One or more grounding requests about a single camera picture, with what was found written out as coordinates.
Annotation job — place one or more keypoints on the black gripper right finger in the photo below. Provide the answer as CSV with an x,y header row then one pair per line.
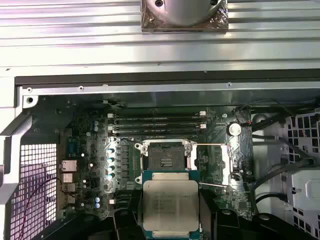
x,y
207,225

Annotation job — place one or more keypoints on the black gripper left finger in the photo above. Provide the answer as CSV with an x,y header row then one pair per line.
x,y
135,220

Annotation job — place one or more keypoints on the silver CPU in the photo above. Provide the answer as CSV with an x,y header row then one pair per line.
x,y
170,205

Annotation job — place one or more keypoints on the metal socket cover frame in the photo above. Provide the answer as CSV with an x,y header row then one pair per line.
x,y
225,162

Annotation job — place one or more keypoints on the CPU socket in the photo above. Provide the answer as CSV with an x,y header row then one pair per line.
x,y
165,155

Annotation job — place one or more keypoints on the white-clip RAM slot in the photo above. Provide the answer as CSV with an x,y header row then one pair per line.
x,y
155,116
155,127

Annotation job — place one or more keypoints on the blue-top capacitor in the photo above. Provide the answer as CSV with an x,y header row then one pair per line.
x,y
110,176
97,199
95,128
110,160
110,168
97,205
95,123
110,151

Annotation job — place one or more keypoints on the silver rear port block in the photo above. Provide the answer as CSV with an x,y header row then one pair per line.
x,y
67,178
68,166

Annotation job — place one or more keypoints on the blue rear port connector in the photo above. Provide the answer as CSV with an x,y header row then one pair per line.
x,y
73,146

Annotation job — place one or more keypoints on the silver coin cell battery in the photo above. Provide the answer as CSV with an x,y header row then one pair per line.
x,y
233,129

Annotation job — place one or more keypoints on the silver metal drive cage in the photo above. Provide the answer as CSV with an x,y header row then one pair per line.
x,y
305,190

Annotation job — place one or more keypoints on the green motherboard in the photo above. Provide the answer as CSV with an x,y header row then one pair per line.
x,y
215,117

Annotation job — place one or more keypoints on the black and silver PC case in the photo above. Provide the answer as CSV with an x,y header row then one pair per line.
x,y
75,88

